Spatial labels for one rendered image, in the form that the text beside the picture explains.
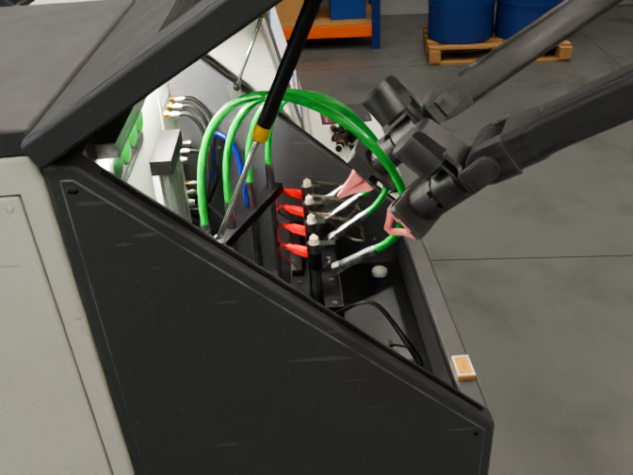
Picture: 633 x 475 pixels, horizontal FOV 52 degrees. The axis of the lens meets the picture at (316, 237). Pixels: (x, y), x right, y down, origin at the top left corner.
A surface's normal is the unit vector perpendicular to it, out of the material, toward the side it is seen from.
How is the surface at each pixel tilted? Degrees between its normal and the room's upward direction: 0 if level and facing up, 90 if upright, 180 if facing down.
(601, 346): 0
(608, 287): 0
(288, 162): 90
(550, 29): 60
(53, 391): 90
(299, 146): 90
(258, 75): 90
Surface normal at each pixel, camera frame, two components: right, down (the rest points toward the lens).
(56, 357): 0.07, 0.52
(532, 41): 0.04, 0.03
